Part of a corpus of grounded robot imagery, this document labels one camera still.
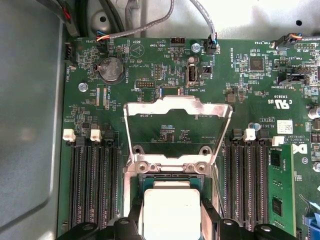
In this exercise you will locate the silver motherboard screw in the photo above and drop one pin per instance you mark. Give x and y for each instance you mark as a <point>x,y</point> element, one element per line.
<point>195,47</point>
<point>83,87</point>

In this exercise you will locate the silver internal USB port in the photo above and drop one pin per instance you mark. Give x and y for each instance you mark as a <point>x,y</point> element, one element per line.
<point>192,73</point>

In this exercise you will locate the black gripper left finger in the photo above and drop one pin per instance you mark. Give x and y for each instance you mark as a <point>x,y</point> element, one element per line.
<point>135,225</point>

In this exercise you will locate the green motherboard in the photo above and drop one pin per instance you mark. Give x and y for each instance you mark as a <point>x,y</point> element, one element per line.
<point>237,112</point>

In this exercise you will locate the green RAM stick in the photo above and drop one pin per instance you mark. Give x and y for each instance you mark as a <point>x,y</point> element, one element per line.
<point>281,187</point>

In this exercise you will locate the CPU socket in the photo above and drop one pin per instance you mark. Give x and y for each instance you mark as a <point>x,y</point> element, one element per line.
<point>128,195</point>

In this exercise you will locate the silver coin battery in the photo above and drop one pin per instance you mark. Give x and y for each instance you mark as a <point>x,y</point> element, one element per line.
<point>111,70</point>

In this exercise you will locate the black RAM slot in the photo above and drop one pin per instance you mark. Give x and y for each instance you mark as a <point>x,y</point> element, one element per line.
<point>247,187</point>
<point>87,187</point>
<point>233,187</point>
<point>112,187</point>
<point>260,187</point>
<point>75,187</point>
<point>100,187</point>

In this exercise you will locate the black PC case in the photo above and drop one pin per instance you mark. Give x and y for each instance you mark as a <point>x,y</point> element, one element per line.
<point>30,100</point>

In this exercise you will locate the silver CPU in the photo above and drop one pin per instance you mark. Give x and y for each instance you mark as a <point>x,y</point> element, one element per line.
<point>172,215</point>

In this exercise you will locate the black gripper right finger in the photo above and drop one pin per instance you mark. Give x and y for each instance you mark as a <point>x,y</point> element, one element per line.
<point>208,220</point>

